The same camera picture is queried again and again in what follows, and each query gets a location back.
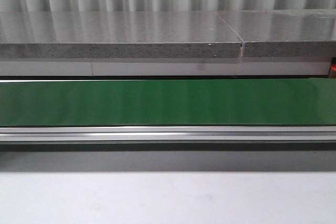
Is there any green conveyor belt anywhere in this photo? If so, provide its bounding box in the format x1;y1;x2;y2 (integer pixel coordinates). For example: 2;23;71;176
1;78;335;126

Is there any grey stone counter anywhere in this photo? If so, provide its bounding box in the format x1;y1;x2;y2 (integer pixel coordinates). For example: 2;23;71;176
0;8;336;77

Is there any red object at edge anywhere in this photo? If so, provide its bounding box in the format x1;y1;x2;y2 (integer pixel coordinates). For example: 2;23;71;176
329;57;336;78

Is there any aluminium conveyor frame rail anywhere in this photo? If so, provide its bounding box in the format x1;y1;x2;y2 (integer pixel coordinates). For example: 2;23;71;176
1;125;335;144

